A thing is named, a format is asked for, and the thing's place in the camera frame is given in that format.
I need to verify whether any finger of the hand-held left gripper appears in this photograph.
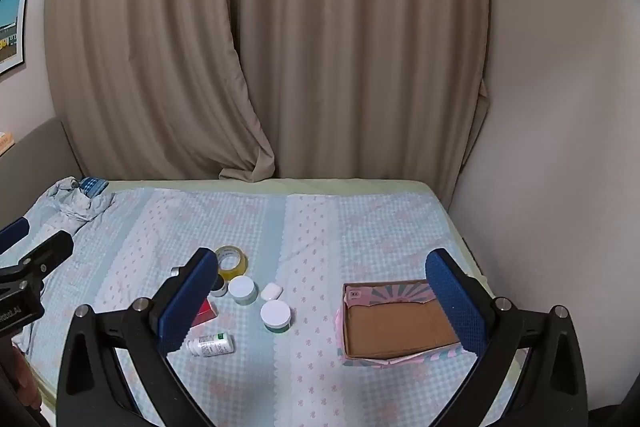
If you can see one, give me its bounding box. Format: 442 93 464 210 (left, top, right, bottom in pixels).
17 230 75 282
0 216 32 254

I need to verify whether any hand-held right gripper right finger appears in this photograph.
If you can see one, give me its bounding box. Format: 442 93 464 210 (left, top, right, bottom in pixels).
425 248 589 427

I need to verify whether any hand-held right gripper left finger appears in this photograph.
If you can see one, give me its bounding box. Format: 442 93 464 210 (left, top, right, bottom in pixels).
56 247 221 427

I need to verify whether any small white cream jar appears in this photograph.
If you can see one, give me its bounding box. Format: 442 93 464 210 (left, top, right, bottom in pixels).
228 276 259 306

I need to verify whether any yellow tape roll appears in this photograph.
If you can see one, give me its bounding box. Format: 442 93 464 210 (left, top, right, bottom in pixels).
215 245 249 283

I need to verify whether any white bottle green label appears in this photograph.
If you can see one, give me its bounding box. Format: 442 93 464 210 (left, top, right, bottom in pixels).
186 332 235 357

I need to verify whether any pink cardboard box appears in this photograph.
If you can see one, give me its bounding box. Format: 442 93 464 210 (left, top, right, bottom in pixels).
339 279 463 365

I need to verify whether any large white cream jar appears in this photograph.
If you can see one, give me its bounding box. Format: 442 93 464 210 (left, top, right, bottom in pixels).
260 300 293 334

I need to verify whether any person's left hand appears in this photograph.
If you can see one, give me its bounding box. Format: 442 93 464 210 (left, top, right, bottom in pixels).
0 347 43 414

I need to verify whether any red box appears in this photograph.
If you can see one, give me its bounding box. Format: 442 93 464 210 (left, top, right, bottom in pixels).
191 299 220 326

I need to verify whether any crumpled light blue cloth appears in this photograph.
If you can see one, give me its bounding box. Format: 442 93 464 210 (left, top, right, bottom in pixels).
41 177 115 234

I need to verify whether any grey headboard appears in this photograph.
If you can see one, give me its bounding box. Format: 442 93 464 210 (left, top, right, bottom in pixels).
0 117 91 230

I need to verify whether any patterned light blue blanket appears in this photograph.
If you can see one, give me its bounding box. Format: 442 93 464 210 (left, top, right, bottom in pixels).
10 181 483 427

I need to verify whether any pale green mattress sheet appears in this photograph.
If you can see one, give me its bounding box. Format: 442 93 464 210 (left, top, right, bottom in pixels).
100 177 495 305

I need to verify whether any beige curtain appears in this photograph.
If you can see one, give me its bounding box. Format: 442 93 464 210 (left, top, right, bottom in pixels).
219 0 492 210
44 0 277 184

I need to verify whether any wall poster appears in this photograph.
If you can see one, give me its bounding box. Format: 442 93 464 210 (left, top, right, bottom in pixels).
0 0 31 80

